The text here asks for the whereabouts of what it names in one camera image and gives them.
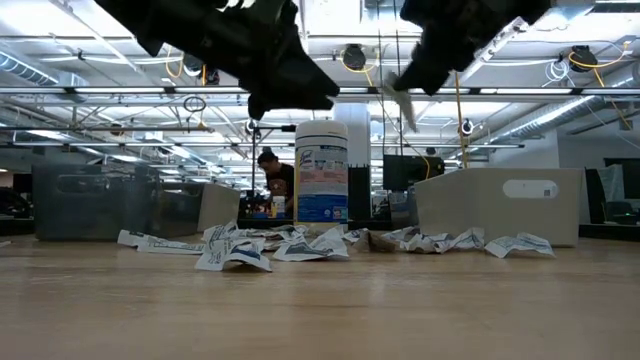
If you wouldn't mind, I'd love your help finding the black tall tower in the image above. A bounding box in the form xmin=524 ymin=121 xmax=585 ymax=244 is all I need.
xmin=348 ymin=165 xmax=372 ymax=222

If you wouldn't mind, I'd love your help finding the grey translucent plastic bin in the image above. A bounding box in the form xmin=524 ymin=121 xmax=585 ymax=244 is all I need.
xmin=32 ymin=163 xmax=206 ymax=242
xmin=388 ymin=189 xmax=419 ymax=231

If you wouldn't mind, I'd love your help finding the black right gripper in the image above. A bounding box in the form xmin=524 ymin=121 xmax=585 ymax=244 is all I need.
xmin=393 ymin=0 xmax=494 ymax=96

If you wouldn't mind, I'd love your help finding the yellow hanging cable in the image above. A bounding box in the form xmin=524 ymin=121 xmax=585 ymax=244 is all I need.
xmin=452 ymin=69 xmax=471 ymax=170

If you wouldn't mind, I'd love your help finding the person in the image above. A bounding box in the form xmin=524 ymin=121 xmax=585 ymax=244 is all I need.
xmin=256 ymin=151 xmax=296 ymax=211

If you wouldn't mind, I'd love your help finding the white plastic bin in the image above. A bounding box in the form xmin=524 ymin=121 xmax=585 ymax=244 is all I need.
xmin=196 ymin=182 xmax=242 ymax=235
xmin=413 ymin=167 xmax=585 ymax=248

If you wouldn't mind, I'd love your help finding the Lysol wipes canister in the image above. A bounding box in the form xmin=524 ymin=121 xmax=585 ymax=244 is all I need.
xmin=293 ymin=119 xmax=350 ymax=232

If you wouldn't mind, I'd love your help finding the black hanging cable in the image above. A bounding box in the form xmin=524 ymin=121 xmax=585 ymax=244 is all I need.
xmin=375 ymin=0 xmax=385 ymax=169
xmin=393 ymin=14 xmax=404 ymax=157

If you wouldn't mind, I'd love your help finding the silver ventilation duct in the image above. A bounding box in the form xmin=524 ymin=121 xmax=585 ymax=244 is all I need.
xmin=469 ymin=59 xmax=640 ymax=147

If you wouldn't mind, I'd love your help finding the black cable loop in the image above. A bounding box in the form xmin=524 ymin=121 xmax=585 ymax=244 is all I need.
xmin=182 ymin=95 xmax=207 ymax=114

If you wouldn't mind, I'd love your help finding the black monitor on stand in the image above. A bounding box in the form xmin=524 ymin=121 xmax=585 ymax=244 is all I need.
xmin=382 ymin=154 xmax=446 ymax=192

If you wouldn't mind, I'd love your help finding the black pole stand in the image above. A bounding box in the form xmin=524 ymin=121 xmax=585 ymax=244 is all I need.
xmin=251 ymin=123 xmax=297 ymax=201

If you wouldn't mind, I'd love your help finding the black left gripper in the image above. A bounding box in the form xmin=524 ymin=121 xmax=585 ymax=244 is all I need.
xmin=199 ymin=0 xmax=341 ymax=121

